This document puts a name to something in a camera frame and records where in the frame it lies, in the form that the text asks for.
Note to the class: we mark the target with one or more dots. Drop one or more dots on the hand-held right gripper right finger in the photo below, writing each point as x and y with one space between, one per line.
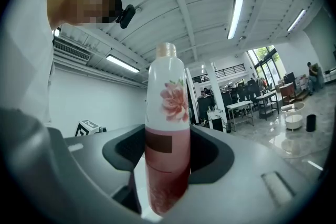
244 178

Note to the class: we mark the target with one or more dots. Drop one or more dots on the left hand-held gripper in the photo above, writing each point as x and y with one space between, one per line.
88 127

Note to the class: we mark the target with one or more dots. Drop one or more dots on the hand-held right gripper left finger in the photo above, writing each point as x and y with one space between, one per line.
86 162

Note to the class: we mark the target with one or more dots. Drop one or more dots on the white pink floral bottle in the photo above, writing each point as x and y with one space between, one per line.
168 123

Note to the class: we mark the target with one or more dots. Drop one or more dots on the white marbled cabinet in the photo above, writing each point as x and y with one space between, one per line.
218 119

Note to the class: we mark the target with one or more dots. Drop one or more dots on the white metal-legged table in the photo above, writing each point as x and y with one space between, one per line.
267 97
239 107

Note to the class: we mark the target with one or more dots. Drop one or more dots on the long ceiling light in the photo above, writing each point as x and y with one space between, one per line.
122 63
235 17
57 32
296 20

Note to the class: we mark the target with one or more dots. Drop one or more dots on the white ceiling air conditioner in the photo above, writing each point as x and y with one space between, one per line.
71 51

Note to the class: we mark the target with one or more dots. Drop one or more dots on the round white side table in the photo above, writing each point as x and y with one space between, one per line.
293 115

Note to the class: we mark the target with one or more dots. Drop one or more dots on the black cylinder bin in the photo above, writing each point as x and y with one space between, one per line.
311 123

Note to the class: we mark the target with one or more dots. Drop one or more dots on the white pillar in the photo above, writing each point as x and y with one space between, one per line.
215 86

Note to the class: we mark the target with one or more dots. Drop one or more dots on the brown wooden cabinet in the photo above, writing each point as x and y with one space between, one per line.
287 91

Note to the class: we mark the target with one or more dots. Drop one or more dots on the black balcony railing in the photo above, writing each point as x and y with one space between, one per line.
225 70

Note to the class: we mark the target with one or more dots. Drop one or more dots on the large glass window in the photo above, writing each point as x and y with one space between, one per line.
266 63

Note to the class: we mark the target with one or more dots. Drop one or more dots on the person's head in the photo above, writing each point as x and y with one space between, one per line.
78 5

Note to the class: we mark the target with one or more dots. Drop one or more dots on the black head-worn camera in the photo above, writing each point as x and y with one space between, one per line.
127 16

